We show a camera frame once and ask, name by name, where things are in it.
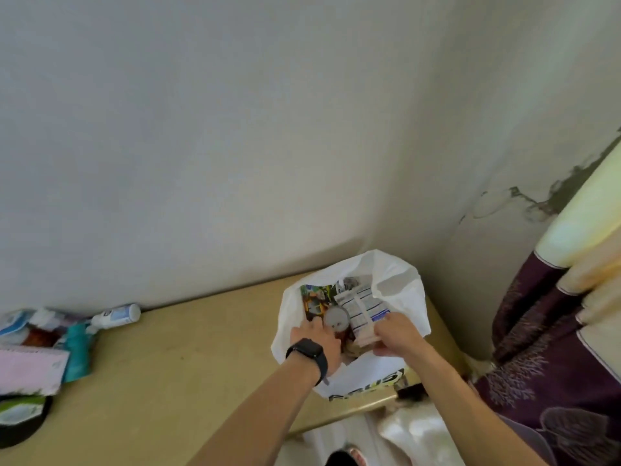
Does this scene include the person's left hand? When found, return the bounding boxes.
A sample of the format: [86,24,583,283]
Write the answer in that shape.
[289,317,343,379]

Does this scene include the person's right hand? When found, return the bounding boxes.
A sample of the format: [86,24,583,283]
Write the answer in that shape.
[372,313,430,360]

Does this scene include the peach sachet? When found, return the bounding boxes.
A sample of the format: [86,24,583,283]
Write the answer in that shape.
[353,315,384,348]

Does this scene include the red can with silver lid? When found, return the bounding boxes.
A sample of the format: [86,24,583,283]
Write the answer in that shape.
[322,305,352,335]

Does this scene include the white blue printed packet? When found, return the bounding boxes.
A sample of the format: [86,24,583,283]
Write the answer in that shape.
[333,281,391,338]

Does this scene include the colourful picture packet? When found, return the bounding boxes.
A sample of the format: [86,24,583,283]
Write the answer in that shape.
[300,283,340,322]

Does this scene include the white plastic bag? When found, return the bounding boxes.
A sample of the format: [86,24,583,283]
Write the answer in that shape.
[270,249,433,403]

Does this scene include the light wooden cabinet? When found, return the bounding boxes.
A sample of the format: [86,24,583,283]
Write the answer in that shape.
[0,266,472,466]

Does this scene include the white blue bottle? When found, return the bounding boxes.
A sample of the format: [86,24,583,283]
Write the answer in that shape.
[86,303,142,335]

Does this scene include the teal bottle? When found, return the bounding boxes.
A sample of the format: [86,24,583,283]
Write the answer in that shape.
[60,322,93,384]

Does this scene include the white bottle with pink cap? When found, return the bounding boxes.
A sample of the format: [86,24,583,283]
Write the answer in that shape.
[28,307,88,331]

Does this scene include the red bottle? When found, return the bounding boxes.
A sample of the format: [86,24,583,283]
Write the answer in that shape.
[21,327,61,349]

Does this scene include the pink soft pack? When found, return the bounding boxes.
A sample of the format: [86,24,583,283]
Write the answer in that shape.
[0,344,71,397]

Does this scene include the black pouch with green label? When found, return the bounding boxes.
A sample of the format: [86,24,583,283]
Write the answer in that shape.
[0,394,54,450]

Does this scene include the blue white blister pack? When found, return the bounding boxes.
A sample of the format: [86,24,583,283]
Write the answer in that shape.
[0,309,35,335]

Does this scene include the person's left forearm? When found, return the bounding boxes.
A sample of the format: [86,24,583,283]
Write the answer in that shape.
[186,356,321,466]

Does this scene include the person's right forearm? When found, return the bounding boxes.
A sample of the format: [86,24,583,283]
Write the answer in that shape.
[402,344,549,466]

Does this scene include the black smartwatch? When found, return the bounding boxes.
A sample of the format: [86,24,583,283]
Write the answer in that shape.
[285,338,330,386]

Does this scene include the cream and purple curtain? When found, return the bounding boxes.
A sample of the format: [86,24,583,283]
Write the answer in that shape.
[378,140,621,466]

